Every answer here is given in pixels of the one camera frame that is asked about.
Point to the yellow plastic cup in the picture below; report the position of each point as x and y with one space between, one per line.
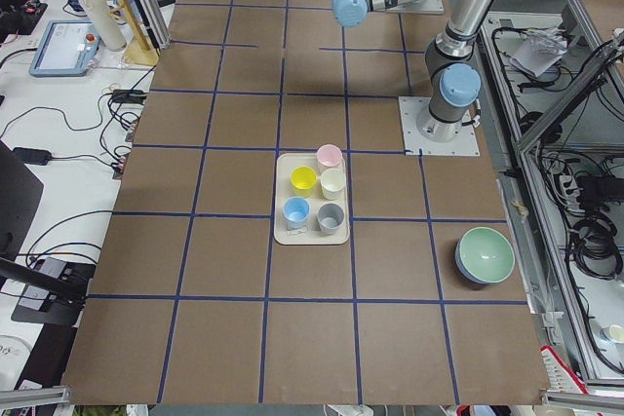
303 181

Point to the cream plastic cup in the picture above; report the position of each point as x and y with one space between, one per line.
333 182

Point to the pink plastic cup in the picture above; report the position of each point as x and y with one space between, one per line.
328 156

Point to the grey plastic cup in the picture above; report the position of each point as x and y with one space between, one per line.
330 218

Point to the cream plastic tray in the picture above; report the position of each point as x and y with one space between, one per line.
311 234

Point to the green and blue bowls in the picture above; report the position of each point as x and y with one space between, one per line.
484 256

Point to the wooden stand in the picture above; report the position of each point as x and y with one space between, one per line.
139 50

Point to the crumpled white paper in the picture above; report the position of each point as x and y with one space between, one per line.
541 49

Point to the cream water bottle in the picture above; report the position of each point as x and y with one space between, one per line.
107 28

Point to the blue teach pendant tablet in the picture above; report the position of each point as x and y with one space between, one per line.
66 49

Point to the black power adapter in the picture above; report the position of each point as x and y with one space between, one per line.
33 156

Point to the black laptop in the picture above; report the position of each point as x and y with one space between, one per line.
21 193

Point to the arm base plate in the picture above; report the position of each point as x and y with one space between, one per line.
423 135

